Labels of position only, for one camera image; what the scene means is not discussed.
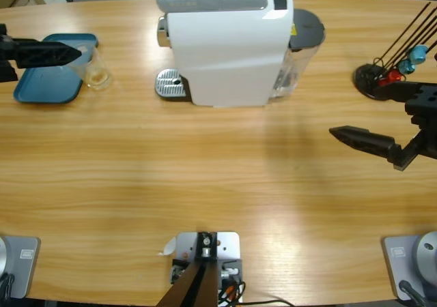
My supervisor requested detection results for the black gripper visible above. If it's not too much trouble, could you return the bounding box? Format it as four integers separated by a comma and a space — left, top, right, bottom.
329, 81, 437, 171
0, 23, 83, 83

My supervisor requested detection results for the blue plastic tray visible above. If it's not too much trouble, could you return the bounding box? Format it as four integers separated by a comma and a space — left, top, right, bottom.
13, 33, 100, 104

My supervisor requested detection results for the clear drinking glass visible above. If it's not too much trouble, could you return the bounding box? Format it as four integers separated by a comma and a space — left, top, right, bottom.
64, 43, 113, 90

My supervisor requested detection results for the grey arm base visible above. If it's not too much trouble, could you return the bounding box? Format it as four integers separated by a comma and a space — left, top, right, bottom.
0, 235, 41, 299
381, 231, 437, 301

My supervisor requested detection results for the blue coffee capsule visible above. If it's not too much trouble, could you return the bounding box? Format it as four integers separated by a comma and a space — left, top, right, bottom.
409, 45, 429, 65
397, 59, 417, 76

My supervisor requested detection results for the white capsule coffee machine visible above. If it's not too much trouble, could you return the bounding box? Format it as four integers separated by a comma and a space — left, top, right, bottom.
156, 0, 294, 109

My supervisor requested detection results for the black capsule holder with rods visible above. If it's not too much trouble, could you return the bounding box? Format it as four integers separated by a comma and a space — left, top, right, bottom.
353, 1, 437, 102

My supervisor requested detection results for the clear water tank dark lid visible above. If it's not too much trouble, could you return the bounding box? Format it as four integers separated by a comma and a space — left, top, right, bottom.
268, 8, 326, 99

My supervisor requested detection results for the white tape tab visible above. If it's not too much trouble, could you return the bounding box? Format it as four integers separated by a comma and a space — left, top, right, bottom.
157, 237, 178, 257

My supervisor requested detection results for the black base cable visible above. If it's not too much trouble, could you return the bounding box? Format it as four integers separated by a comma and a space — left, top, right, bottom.
0, 273, 15, 299
399, 280, 427, 307

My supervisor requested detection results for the white camera mounting block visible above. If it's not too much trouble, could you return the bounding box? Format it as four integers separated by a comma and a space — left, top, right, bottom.
175, 231, 244, 303

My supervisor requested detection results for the dark camera post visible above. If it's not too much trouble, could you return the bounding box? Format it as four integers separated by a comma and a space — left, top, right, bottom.
156, 231, 219, 307

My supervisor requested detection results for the orange and black cable bundle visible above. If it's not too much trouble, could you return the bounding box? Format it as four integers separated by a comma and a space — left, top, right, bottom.
218, 279, 246, 306

